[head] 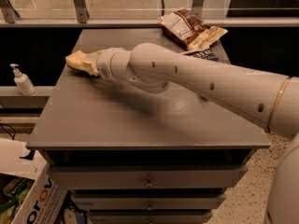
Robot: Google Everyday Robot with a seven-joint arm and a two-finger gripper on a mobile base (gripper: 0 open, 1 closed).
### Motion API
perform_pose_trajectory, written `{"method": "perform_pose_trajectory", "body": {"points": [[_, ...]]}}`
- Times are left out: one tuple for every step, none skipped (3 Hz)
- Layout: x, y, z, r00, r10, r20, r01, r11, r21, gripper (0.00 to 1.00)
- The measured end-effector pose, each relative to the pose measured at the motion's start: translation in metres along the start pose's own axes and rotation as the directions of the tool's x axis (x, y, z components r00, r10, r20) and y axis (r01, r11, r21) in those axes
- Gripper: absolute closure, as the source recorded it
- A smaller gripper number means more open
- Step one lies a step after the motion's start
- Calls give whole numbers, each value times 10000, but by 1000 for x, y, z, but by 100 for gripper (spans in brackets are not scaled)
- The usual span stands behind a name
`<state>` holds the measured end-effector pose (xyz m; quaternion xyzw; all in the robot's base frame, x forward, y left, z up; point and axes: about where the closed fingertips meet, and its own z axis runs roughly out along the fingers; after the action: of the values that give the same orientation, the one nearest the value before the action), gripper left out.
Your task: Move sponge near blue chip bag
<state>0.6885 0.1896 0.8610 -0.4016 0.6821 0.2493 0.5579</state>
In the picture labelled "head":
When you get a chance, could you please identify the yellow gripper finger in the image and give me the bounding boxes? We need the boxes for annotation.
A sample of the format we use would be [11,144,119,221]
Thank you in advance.
[81,54,99,76]

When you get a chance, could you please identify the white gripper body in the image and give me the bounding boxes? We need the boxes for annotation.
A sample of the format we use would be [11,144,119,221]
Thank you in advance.
[96,48,125,80]

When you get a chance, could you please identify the yellow sponge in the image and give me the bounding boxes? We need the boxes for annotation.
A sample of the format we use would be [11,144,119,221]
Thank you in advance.
[65,50,99,75]

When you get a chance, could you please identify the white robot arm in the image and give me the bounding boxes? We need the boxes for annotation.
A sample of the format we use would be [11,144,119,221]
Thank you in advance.
[80,43,299,224]

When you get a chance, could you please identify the brown chip bag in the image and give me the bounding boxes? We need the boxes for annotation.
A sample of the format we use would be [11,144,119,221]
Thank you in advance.
[157,8,228,50]

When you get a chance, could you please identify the blue chip bag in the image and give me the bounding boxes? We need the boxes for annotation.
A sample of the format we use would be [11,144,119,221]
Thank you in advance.
[183,49,220,63]

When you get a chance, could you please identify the white pump bottle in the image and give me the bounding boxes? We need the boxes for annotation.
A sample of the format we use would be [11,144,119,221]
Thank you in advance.
[10,63,36,95]

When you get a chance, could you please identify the grey drawer cabinet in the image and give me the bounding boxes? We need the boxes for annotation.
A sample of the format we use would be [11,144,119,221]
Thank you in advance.
[25,27,271,224]

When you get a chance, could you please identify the white cardboard box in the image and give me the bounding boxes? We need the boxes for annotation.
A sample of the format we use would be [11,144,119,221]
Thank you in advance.
[0,138,66,224]

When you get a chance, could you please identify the green snack packets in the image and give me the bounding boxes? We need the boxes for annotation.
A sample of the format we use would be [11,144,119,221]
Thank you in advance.
[0,177,34,224]

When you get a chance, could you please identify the black cable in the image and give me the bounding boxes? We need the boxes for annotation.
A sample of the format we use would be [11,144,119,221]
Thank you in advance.
[0,122,17,141]

